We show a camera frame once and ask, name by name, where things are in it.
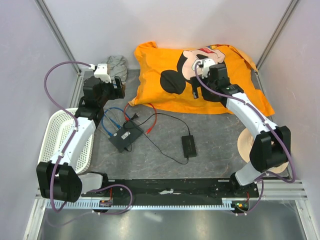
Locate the blue ethernet cable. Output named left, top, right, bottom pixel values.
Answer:
left=100, top=107, right=123, bottom=137
left=104, top=107, right=131, bottom=131

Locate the red ethernet cable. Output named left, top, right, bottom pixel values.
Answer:
left=123, top=102, right=158, bottom=135

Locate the black power cable with plug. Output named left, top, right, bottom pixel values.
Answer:
left=124, top=112, right=191, bottom=165

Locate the black network switch box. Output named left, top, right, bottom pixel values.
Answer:
left=109, top=121, right=144, bottom=153

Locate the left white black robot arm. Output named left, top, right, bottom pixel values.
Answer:
left=36, top=76, right=125, bottom=203

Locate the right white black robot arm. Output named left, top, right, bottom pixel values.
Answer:
left=190, top=58, right=295, bottom=197

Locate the grey crumpled cloth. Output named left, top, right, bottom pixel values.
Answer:
left=106, top=55, right=128, bottom=83

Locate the orange Mickey Mouse pillow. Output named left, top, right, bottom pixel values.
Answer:
left=127, top=41, right=276, bottom=117

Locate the white perforated plastic basket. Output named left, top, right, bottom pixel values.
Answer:
left=38, top=110, right=94, bottom=175

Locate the black power adapter brick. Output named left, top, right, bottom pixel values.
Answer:
left=181, top=135, right=197, bottom=159

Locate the beige cloth hat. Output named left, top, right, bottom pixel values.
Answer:
left=237, top=128, right=289, bottom=174

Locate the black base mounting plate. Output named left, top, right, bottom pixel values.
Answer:
left=81, top=177, right=258, bottom=201

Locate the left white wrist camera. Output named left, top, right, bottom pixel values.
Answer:
left=93, top=63, right=112, bottom=83

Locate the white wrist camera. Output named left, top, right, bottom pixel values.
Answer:
left=93, top=63, right=112, bottom=83
left=199, top=58, right=217, bottom=79

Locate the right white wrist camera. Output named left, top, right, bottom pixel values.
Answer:
left=199, top=58, right=217, bottom=79

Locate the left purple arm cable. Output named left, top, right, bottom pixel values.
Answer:
left=43, top=61, right=133, bottom=227

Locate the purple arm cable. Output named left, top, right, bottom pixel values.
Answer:
left=43, top=61, right=133, bottom=227
left=194, top=61, right=297, bottom=217

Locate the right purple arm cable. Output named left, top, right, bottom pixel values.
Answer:
left=194, top=61, right=297, bottom=217

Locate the grey slotted cable duct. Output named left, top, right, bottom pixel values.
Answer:
left=46, top=198, right=248, bottom=210

